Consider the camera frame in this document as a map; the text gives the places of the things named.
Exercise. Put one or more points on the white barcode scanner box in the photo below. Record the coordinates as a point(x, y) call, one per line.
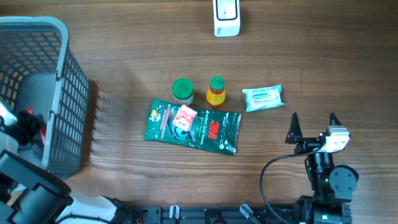
point(227, 19)

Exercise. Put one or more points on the grey plastic shopping basket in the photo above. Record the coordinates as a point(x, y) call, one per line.
point(40, 72)

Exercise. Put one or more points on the green 3M gloves package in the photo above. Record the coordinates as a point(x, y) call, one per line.
point(212, 130)

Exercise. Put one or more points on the green lid seasoning jar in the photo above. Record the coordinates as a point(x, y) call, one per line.
point(183, 91)

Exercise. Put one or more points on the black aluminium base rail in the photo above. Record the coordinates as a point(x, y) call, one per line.
point(180, 215)

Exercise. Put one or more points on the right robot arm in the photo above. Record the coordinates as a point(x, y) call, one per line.
point(332, 186)

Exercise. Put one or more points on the light blue tissue pack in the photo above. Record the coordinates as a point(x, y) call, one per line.
point(263, 98)

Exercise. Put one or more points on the red sriracha sauce bottle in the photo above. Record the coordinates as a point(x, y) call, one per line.
point(216, 96)

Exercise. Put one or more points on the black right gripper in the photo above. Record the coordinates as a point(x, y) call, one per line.
point(295, 135)

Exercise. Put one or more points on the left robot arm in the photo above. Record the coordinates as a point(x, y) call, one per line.
point(30, 194)

